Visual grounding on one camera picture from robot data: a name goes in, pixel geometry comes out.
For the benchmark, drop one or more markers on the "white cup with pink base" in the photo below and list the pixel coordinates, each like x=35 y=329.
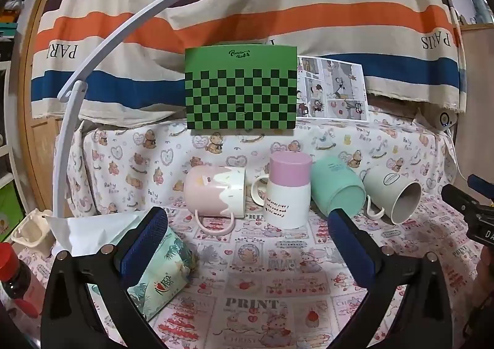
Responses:
x=287 y=200

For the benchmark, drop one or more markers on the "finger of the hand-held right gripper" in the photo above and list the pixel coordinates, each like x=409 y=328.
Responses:
x=457 y=200
x=478 y=185

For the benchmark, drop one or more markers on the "small white device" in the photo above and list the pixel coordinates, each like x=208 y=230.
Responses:
x=444 y=119

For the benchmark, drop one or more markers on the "bear print cloth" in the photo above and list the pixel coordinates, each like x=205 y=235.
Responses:
x=131 y=163

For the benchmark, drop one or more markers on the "teal cup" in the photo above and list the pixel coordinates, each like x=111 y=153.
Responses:
x=335 y=183

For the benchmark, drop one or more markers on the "green checkered box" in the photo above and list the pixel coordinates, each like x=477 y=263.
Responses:
x=239 y=90

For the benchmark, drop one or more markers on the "white tissue paper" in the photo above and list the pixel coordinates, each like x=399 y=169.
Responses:
x=88 y=233

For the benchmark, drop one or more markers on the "green tissue pack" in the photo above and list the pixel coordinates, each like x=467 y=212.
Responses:
x=166 y=268

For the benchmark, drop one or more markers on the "wooden door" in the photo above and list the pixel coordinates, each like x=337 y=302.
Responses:
x=38 y=140

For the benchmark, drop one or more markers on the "red capped bottle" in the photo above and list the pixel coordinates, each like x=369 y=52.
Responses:
x=11 y=270

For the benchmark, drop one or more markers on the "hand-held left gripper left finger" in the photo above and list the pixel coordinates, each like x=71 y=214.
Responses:
x=142 y=243

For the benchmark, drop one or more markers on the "comic strip sheet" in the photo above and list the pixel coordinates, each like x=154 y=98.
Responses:
x=335 y=86

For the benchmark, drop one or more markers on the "pink and white cup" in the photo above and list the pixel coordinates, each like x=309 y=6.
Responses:
x=210 y=190

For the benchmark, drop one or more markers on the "wooden board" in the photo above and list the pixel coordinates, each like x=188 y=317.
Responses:
x=478 y=102

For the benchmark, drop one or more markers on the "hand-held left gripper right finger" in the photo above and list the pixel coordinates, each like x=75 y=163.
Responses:
x=352 y=250

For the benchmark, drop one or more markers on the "cream plastic holder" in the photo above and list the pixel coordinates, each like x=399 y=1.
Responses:
x=29 y=235

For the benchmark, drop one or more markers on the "striped blanket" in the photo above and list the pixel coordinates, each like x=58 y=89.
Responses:
x=239 y=9

